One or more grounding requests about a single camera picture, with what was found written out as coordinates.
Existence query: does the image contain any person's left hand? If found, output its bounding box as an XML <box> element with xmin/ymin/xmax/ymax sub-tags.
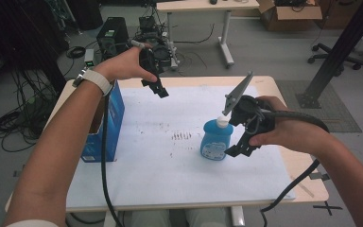
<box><xmin>93</xmin><ymin>44</ymin><xmax>159</xmax><ymax>84</ymax></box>

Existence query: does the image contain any open cardboard box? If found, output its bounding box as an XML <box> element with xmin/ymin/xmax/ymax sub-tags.
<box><xmin>257</xmin><ymin>0</ymin><xmax>324</xmax><ymax>32</ymax></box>

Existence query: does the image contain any grey floor mat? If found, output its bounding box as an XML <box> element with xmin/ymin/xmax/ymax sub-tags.
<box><xmin>275</xmin><ymin>79</ymin><xmax>363</xmax><ymax>134</ymax></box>

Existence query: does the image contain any white desk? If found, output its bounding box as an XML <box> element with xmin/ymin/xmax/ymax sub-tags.
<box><xmin>155</xmin><ymin>0</ymin><xmax>261</xmax><ymax>70</ymax></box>

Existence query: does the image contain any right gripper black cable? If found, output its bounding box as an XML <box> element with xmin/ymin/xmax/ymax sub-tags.
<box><xmin>259</xmin><ymin>109</ymin><xmax>331</xmax><ymax>227</ymax></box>

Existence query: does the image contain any grey open computer case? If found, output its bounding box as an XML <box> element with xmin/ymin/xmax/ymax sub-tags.
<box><xmin>137</xmin><ymin>14</ymin><xmax>171</xmax><ymax>44</ymax></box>

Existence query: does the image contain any black computer tower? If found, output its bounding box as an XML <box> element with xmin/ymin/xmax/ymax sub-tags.
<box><xmin>95</xmin><ymin>16</ymin><xmax>130</xmax><ymax>61</ymax></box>

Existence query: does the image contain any blue bottle with white cap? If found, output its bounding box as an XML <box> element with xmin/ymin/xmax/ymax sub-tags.
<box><xmin>199</xmin><ymin>115</ymin><xmax>235</xmax><ymax>162</ymax></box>

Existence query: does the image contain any black metal stand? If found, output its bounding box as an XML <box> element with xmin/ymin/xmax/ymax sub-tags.
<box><xmin>295</xmin><ymin>0</ymin><xmax>363</xmax><ymax>110</ymax></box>

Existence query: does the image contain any white strap wristwatch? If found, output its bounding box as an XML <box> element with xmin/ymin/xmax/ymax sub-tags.
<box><xmin>72</xmin><ymin>68</ymin><xmax>114</xmax><ymax>97</ymax></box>

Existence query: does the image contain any grey tape strip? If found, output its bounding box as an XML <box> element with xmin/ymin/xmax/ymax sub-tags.
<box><xmin>307</xmin><ymin>171</ymin><xmax>331</xmax><ymax>182</ymax></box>

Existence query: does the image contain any black cable under desk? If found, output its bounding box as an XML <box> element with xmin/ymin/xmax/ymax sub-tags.
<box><xmin>173</xmin><ymin>23</ymin><xmax>216</xmax><ymax>45</ymax></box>

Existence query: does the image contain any person's right hand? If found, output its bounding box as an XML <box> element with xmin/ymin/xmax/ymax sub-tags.
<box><xmin>249</xmin><ymin>95</ymin><xmax>333</xmax><ymax>159</ymax></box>

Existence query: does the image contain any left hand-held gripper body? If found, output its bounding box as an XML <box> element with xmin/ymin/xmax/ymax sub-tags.
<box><xmin>129</xmin><ymin>38</ymin><xmax>181</xmax><ymax>79</ymax></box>

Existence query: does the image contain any black curtain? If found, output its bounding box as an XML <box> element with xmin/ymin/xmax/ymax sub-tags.
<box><xmin>0</xmin><ymin>0</ymin><xmax>72</xmax><ymax>94</ymax></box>

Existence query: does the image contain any small device with green light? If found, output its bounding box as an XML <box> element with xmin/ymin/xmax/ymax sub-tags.
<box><xmin>83</xmin><ymin>48</ymin><xmax>95</xmax><ymax>69</ymax></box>

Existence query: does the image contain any white table leg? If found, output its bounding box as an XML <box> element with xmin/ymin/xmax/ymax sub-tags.
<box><xmin>230</xmin><ymin>205</ymin><xmax>246</xmax><ymax>227</ymax></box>

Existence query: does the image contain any bundle of black floor cables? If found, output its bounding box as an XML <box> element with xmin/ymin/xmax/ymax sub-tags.
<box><xmin>0</xmin><ymin>67</ymin><xmax>60</xmax><ymax>154</ymax></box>

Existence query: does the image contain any blue cardboard box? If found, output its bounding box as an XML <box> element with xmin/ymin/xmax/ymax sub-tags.
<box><xmin>80</xmin><ymin>79</ymin><xmax>127</xmax><ymax>164</ymax></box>

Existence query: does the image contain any black office chair base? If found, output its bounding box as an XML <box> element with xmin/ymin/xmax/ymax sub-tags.
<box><xmin>306</xmin><ymin>42</ymin><xmax>363</xmax><ymax>72</ymax></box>

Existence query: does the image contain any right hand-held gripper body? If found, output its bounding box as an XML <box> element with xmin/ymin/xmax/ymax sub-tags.
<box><xmin>221</xmin><ymin>71</ymin><xmax>277</xmax><ymax>137</ymax></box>

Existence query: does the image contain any coiled black cable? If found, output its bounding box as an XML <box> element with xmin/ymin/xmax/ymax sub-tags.
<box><xmin>65</xmin><ymin>45</ymin><xmax>87</xmax><ymax>60</ymax></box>

